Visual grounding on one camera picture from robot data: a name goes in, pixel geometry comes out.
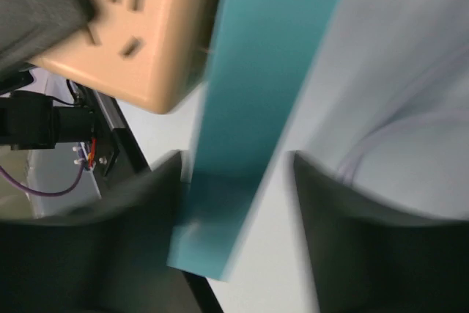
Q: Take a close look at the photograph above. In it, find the round light blue socket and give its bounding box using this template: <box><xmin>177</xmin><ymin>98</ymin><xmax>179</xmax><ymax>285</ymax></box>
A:
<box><xmin>336</xmin><ymin>109</ymin><xmax>468</xmax><ymax>185</ymax></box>

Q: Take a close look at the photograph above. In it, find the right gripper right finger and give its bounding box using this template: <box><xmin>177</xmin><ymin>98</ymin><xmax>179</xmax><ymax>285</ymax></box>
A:
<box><xmin>292</xmin><ymin>152</ymin><xmax>468</xmax><ymax>312</ymax></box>

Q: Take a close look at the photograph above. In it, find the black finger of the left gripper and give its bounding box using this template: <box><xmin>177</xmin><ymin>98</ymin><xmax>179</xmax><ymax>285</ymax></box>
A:
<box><xmin>1</xmin><ymin>0</ymin><xmax>95</xmax><ymax>75</ymax></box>

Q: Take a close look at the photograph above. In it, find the teal small adapter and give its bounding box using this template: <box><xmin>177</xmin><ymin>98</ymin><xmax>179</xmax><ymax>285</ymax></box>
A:
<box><xmin>169</xmin><ymin>0</ymin><xmax>338</xmax><ymax>280</ymax></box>

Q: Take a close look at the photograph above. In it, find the orange cube adapter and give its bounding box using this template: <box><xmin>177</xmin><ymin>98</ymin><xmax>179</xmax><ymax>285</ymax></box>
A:
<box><xmin>33</xmin><ymin>0</ymin><xmax>219</xmax><ymax>114</ymax></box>

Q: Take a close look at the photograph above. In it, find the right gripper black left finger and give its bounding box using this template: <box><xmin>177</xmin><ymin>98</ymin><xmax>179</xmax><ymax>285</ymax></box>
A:
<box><xmin>1</xmin><ymin>152</ymin><xmax>199</xmax><ymax>312</ymax></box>

